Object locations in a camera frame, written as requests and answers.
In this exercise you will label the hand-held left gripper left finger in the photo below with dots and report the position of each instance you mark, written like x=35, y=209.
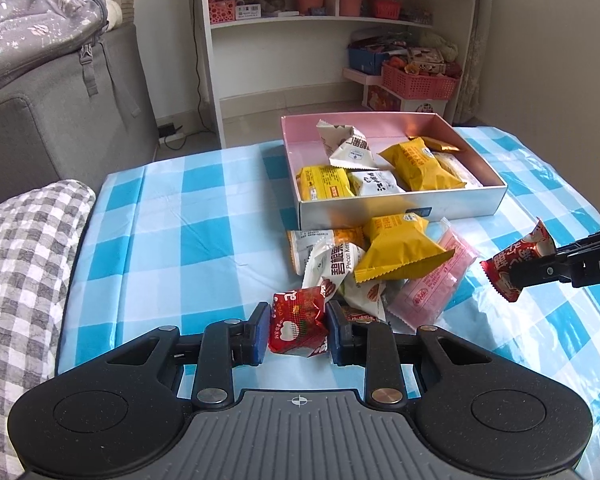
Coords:
x=261, y=335

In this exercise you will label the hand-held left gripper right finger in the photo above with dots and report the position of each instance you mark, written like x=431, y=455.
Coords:
x=335, y=332

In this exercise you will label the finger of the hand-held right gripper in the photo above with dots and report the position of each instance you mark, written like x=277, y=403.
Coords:
x=590, y=240
x=530, y=272

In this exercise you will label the red snack packet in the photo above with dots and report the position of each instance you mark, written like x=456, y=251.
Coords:
x=517, y=260
x=356, y=316
x=297, y=322

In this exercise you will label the white nut snack packet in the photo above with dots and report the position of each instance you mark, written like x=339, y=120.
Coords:
x=330, y=265
x=365, y=297
x=347, y=147

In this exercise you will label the white and orange snack packet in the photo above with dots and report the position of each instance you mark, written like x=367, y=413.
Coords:
x=320, y=240

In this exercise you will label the pink snack packet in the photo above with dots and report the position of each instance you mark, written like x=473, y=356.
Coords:
x=430, y=285

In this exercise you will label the yellow pillow snack packet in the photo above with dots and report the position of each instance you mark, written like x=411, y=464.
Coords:
x=420, y=165
x=400, y=250

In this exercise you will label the pink cardboard box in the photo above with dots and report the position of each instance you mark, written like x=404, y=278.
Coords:
x=380, y=212

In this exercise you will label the white black-print snack packet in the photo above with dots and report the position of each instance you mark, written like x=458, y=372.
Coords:
x=377, y=182

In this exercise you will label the golden orange snack packet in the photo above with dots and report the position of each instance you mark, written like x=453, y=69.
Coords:
x=437, y=144

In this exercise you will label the blue checkered tablecloth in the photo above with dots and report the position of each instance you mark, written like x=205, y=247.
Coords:
x=180, y=260

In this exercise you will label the pink plastic basket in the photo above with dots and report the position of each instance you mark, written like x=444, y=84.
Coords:
x=420, y=85

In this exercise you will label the power strip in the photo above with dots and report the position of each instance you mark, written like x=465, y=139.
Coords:
x=170, y=132

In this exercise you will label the pile of colourful packets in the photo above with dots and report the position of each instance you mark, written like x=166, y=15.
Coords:
x=420, y=62

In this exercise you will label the yellow-green plush toy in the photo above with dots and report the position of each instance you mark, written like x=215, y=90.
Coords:
x=440, y=45

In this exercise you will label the grey checked pillow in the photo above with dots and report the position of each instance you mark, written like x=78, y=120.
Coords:
x=15, y=285

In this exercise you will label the blue storage box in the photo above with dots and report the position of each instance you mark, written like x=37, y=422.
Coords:
x=367, y=60

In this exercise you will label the white bookshelf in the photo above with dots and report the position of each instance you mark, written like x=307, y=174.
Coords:
x=280, y=60

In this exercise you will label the grey sofa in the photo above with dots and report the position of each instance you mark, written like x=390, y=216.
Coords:
x=55, y=125

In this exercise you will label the small red basket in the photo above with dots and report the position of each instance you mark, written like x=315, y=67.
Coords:
x=384, y=9

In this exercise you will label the white labelled box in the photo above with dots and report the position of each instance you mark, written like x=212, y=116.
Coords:
x=248, y=11

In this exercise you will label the red perforated basket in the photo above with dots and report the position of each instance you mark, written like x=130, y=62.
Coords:
x=222, y=11

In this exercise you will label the white plush toy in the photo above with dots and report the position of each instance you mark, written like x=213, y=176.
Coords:
x=113, y=15

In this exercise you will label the silver backpack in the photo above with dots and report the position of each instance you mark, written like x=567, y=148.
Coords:
x=30, y=20

